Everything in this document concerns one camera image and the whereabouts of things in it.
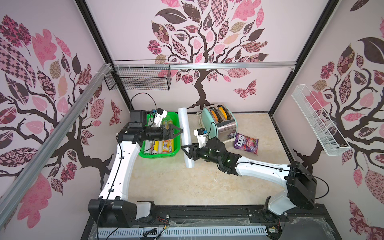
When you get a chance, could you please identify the short yellow wrap roll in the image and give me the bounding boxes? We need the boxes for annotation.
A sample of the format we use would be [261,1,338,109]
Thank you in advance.
[152,141,160,155]

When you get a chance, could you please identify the clear white-label wrap roll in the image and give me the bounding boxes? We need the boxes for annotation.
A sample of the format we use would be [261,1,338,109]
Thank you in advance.
[143,141,151,155]

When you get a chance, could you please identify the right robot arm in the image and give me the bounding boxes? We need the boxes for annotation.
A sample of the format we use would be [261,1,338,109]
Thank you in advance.
[181,138,320,216]

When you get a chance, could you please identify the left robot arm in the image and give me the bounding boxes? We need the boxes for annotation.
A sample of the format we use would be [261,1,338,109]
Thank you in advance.
[88,108,183,228]

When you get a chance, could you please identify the green plastic basket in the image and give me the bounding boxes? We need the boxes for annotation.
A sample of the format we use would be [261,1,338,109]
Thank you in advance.
[139,112,181,159]

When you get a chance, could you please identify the mint green toaster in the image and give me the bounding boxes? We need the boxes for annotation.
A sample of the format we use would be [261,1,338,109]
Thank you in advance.
[201,104,238,143]

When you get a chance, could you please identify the purple Fox's candy bag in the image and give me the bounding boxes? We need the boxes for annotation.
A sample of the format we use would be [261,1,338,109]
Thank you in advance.
[234,133,259,155]

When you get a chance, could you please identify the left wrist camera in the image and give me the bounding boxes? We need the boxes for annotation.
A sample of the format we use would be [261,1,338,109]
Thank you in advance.
[153,108,168,128]

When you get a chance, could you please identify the black wire wall basket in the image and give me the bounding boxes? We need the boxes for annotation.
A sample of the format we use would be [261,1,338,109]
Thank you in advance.
[104,60,172,91]

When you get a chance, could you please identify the white slotted cable duct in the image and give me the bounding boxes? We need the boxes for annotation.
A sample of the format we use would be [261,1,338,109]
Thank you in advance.
[94,226,268,240]

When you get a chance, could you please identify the aluminium rail back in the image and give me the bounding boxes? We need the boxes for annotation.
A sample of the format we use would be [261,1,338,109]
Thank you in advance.
[114,62,297,70]

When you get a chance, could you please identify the aluminium rail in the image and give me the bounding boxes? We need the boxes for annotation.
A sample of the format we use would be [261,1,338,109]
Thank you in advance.
[114,62,297,70]
[1,63,112,228]

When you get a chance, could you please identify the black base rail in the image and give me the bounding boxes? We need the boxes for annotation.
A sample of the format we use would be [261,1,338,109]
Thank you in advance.
[88,200,332,229]

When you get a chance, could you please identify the white wire wall shelf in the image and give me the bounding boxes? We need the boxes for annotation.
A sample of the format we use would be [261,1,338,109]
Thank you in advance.
[292,84,352,156]

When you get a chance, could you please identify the aluminium rail left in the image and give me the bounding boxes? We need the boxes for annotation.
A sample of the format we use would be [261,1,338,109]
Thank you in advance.
[1,63,112,228]

